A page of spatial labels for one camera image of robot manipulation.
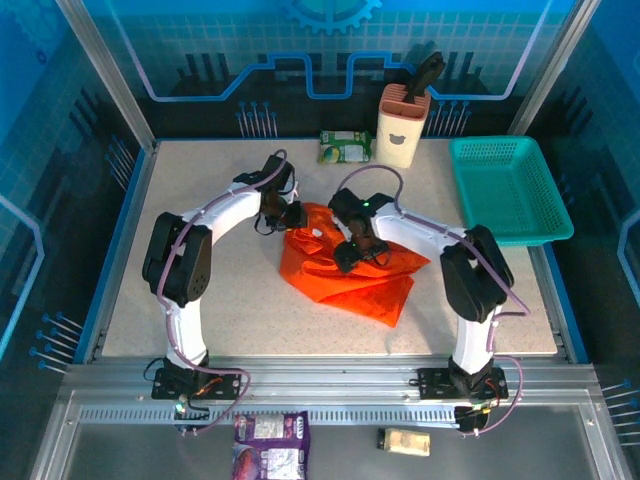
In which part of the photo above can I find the small tan packet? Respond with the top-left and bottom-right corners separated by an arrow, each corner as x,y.
375,427 -> 432,457

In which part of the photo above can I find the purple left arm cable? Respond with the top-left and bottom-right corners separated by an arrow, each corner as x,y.
156,148 -> 251,437

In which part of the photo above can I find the orange t-shirt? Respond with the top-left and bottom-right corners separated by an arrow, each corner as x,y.
278,201 -> 432,329

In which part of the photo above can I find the purple snack bag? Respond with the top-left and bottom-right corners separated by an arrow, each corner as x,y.
232,410 -> 312,480

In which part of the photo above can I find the black knife handle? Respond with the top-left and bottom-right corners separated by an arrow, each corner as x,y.
403,51 -> 447,105

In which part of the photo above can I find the aluminium rail frame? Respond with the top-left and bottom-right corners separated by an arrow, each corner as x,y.
29,352 -> 631,480

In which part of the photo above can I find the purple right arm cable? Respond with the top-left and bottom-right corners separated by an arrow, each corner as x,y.
335,164 -> 531,437

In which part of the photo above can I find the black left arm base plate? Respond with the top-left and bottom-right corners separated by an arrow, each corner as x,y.
151,367 -> 241,401

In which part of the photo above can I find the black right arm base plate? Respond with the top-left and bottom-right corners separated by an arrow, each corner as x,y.
417,367 -> 509,401

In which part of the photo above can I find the cream knife block pink top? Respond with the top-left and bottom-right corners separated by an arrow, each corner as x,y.
374,83 -> 432,170

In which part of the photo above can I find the aluminium frame post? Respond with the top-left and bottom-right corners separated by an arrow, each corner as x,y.
54,0 -> 160,154
507,0 -> 604,137

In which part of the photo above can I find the slotted grey cable duct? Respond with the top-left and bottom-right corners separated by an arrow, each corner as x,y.
77,405 -> 459,426

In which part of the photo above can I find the teal plastic basket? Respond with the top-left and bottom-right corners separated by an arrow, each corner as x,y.
448,135 -> 575,247

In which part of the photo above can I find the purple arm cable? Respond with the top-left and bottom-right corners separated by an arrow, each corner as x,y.
335,164 -> 531,437
156,148 -> 251,437

